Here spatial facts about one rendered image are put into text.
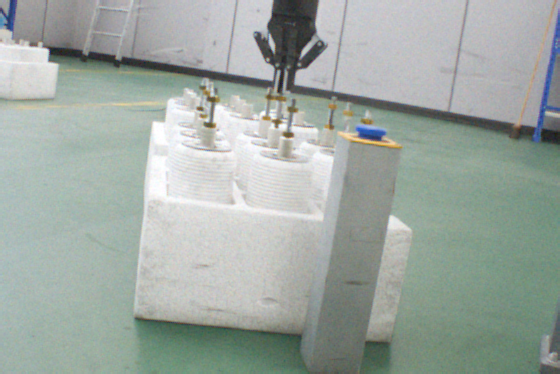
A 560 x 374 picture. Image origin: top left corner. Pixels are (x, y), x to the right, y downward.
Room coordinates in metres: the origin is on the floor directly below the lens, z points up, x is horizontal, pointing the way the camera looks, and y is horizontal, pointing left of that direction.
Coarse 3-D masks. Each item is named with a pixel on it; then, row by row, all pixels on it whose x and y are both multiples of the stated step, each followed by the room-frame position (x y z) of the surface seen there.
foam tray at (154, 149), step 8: (152, 128) 1.93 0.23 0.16; (160, 128) 1.83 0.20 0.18; (152, 136) 1.83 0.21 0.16; (160, 136) 1.68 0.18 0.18; (152, 144) 1.74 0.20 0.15; (160, 144) 1.57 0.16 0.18; (168, 144) 1.58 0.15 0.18; (152, 152) 1.66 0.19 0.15; (160, 152) 1.57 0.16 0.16; (168, 152) 1.57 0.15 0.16; (144, 184) 1.90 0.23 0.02; (144, 192) 1.80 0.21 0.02
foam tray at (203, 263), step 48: (240, 192) 1.17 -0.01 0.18; (144, 240) 1.03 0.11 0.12; (192, 240) 1.04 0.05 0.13; (240, 240) 1.04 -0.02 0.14; (288, 240) 1.05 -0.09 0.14; (144, 288) 1.03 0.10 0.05; (192, 288) 1.04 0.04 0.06; (240, 288) 1.05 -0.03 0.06; (288, 288) 1.05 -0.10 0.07; (384, 288) 1.07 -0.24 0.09; (384, 336) 1.07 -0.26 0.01
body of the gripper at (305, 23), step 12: (276, 0) 1.23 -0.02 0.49; (288, 0) 1.21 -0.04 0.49; (300, 0) 1.21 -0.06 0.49; (312, 0) 1.22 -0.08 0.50; (276, 12) 1.23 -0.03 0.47; (288, 12) 1.21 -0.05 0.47; (300, 12) 1.21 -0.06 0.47; (312, 12) 1.22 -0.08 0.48; (276, 24) 1.25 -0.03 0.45; (288, 24) 1.24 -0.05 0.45; (300, 24) 1.23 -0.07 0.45; (312, 24) 1.22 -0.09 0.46; (288, 36) 1.24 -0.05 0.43; (300, 36) 1.23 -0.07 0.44; (300, 48) 1.23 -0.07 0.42
